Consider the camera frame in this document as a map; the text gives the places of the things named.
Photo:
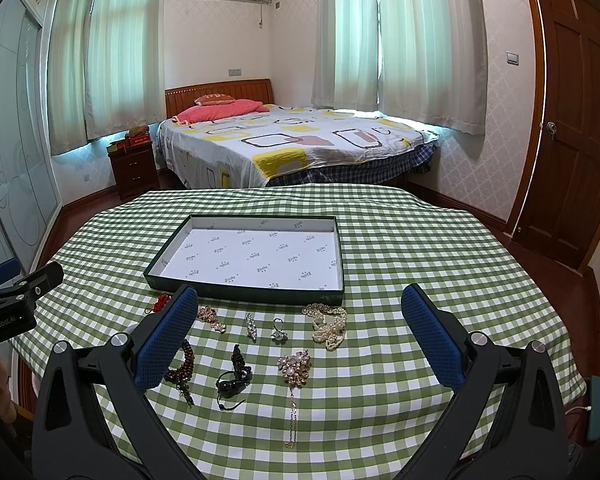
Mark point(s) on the glass sliding wardrobe door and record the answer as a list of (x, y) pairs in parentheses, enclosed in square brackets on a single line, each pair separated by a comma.
[(29, 200)]

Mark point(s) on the wooden headboard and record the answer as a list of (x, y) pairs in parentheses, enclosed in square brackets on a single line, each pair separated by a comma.
[(181, 98)]

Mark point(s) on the pink pillow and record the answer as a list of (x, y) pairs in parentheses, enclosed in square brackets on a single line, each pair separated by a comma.
[(211, 113)]

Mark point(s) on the brown wooden door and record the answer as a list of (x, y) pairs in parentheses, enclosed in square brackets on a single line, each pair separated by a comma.
[(557, 207)]

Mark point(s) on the wall power outlet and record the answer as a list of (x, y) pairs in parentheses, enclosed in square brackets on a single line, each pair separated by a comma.
[(234, 71)]

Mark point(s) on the wall light switch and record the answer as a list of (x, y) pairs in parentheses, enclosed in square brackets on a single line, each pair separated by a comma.
[(512, 58)]

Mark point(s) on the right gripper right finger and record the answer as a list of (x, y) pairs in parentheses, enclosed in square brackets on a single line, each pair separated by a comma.
[(505, 420)]

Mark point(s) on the window curtain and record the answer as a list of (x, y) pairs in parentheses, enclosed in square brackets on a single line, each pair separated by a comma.
[(104, 69), (424, 60)]

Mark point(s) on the red boxes on nightstand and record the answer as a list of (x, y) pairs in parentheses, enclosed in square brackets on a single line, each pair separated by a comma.
[(135, 136)]

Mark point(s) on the dark wooden nightstand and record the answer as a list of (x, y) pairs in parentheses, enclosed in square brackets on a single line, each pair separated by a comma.
[(134, 169)]

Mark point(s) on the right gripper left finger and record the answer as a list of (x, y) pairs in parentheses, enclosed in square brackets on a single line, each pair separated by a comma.
[(71, 439)]

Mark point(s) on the right window curtain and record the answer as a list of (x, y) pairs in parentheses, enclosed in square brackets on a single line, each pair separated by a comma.
[(424, 60)]

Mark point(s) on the left window curtain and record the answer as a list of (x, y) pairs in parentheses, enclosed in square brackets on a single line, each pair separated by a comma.
[(104, 69)]

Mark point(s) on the bed with patterned cover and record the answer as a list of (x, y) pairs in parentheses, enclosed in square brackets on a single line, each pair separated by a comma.
[(294, 145)]

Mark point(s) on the dark green jewelry tray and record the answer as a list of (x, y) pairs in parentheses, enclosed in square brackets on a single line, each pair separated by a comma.
[(292, 261)]

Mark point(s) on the red tassel gold charm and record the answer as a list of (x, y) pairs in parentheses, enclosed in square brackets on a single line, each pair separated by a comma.
[(160, 303)]

